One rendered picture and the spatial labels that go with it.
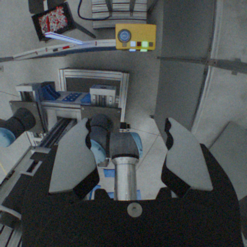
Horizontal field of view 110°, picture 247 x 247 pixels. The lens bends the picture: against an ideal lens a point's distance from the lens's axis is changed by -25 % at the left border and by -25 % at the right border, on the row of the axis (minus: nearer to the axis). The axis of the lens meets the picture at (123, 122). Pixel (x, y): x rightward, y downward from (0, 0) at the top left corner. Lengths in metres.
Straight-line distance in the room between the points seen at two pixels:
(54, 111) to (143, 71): 1.19
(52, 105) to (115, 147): 0.53
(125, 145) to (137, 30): 0.46
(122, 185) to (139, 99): 1.41
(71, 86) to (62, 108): 0.78
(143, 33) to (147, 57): 1.10
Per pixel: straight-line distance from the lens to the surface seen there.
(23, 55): 1.01
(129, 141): 0.47
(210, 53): 0.75
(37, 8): 0.58
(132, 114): 1.79
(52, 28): 0.88
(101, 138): 0.48
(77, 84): 1.51
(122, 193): 0.44
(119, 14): 1.59
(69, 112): 0.79
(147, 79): 1.64
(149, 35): 0.53
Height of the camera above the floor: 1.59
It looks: 59 degrees down
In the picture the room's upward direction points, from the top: 180 degrees clockwise
